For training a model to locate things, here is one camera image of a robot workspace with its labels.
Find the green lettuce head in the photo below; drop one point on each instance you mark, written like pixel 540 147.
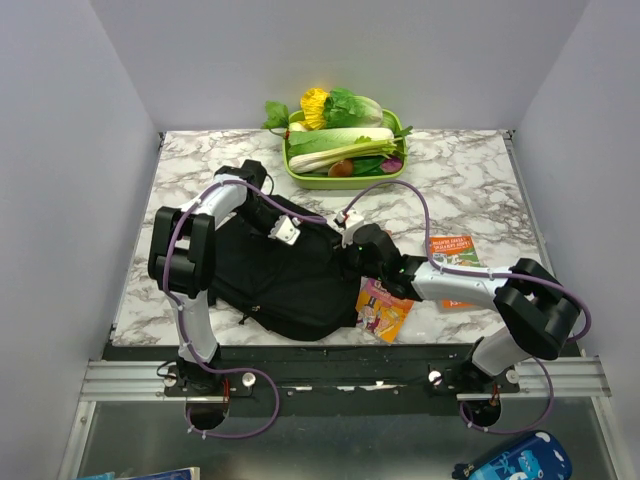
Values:
pixel 344 109

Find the long white green cabbage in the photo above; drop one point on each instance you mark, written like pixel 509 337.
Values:
pixel 302 143

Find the orange 78-Storey Treehouse book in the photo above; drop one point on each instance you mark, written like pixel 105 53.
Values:
pixel 454 250

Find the black student backpack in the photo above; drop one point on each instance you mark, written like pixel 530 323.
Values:
pixel 301 292

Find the blue pencil case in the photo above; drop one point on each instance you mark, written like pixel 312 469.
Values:
pixel 534 455

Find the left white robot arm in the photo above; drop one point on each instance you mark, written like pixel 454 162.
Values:
pixel 182 254

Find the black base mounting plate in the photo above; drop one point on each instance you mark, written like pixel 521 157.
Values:
pixel 333 380

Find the green leaf sprig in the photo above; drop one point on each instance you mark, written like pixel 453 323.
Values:
pixel 277 115

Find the Roald Dahl Charlie book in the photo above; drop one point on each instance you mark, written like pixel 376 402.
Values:
pixel 379 312

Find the yellow flower vegetable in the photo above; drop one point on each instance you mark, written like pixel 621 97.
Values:
pixel 312 105

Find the aluminium rail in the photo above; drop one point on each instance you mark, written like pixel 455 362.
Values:
pixel 568 377

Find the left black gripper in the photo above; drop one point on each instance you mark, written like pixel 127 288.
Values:
pixel 278 213

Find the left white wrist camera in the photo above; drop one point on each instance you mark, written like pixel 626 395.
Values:
pixel 285 231

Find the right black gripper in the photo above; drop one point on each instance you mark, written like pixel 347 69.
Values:
pixel 345 251

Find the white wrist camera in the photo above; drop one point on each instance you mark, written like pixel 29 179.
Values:
pixel 285 231
pixel 349 222

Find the green vegetable tray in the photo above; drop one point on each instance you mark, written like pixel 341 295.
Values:
pixel 358 182

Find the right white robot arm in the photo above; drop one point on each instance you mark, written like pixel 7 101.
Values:
pixel 537 311

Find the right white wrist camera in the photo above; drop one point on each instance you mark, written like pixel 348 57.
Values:
pixel 349 222

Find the green celery stalks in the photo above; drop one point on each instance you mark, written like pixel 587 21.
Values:
pixel 309 162

